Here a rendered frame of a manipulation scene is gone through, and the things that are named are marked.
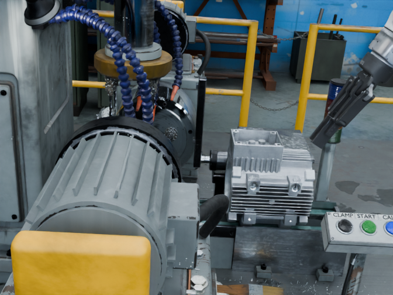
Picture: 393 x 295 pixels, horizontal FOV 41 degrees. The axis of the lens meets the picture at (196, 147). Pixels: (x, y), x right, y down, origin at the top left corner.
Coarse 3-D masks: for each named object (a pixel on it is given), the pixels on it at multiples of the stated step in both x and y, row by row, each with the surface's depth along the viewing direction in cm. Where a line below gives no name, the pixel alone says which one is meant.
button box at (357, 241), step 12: (324, 216) 113; (336, 216) 111; (348, 216) 111; (360, 216) 111; (372, 216) 111; (384, 216) 112; (324, 228) 112; (336, 228) 109; (360, 228) 109; (384, 228) 109; (324, 240) 112; (336, 240) 107; (348, 240) 108; (360, 240) 108; (372, 240) 108; (384, 240) 108; (348, 252) 111; (360, 252) 111; (372, 252) 111; (384, 252) 111
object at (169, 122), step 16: (160, 96) 150; (176, 96) 155; (160, 112) 150; (176, 112) 150; (192, 112) 158; (160, 128) 152; (176, 128) 152; (192, 128) 152; (176, 144) 154; (192, 144) 154
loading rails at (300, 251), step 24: (312, 216) 143; (216, 240) 134; (240, 240) 133; (264, 240) 133; (288, 240) 133; (312, 240) 133; (216, 264) 137; (240, 264) 136; (264, 264) 135; (288, 264) 136; (312, 264) 136; (336, 264) 136
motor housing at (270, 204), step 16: (288, 160) 129; (304, 160) 130; (272, 176) 128; (240, 192) 127; (256, 192) 128; (272, 192) 126; (304, 192) 127; (240, 208) 129; (256, 208) 128; (272, 208) 128; (288, 208) 129; (304, 208) 129
